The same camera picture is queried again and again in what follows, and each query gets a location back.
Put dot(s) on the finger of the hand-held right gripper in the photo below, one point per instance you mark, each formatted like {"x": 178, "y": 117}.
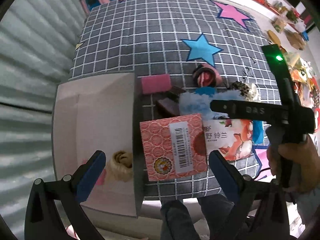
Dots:
{"x": 240, "y": 110}

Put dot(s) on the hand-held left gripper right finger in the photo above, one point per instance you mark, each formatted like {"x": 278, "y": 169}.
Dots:
{"x": 222, "y": 172}

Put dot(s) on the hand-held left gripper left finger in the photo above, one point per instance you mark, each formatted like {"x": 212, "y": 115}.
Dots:
{"x": 91, "y": 177}

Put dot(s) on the cream polka dot scrunchie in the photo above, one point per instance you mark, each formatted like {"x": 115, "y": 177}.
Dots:
{"x": 243, "y": 90}

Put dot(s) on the light blue fluffy scrunchie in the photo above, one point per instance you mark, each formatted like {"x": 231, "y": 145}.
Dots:
{"x": 197, "y": 100}

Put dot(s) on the round pink black container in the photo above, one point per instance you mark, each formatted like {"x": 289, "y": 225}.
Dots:
{"x": 207, "y": 77}

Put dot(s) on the pink patterned tissue packet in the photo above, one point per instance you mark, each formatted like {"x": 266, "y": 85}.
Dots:
{"x": 170, "y": 150}

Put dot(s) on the white cardboard box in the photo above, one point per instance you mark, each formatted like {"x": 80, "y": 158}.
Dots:
{"x": 100, "y": 120}

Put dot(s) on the pink sponge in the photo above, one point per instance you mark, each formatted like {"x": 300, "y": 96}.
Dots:
{"x": 155, "y": 83}

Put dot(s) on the person's right forearm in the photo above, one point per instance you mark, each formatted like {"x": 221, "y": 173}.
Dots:
{"x": 308, "y": 212}

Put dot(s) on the person's right hand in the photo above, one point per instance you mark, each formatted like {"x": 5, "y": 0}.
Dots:
{"x": 302, "y": 162}

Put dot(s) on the bright blue cloth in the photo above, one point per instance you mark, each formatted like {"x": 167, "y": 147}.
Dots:
{"x": 258, "y": 131}

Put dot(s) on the floral tissue packet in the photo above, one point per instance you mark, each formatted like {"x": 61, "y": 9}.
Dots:
{"x": 230, "y": 140}

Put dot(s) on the person's right leg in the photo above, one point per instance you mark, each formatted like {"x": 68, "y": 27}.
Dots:
{"x": 216, "y": 207}

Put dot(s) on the person's leg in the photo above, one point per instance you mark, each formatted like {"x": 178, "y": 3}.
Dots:
{"x": 175, "y": 220}
{"x": 216, "y": 207}

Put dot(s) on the pile of colourful packets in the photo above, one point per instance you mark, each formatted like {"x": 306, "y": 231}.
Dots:
{"x": 305, "y": 80}

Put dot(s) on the person's left leg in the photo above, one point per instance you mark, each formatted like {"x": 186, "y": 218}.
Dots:
{"x": 175, "y": 220}

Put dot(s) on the mauve scrunchie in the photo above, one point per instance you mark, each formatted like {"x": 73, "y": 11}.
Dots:
{"x": 167, "y": 106}

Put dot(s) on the brown cardboard box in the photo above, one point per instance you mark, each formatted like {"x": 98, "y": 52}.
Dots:
{"x": 296, "y": 40}

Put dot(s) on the green printed box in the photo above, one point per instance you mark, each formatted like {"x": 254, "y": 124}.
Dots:
{"x": 278, "y": 25}

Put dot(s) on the grey checkered star blanket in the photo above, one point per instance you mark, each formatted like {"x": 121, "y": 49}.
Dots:
{"x": 150, "y": 42}

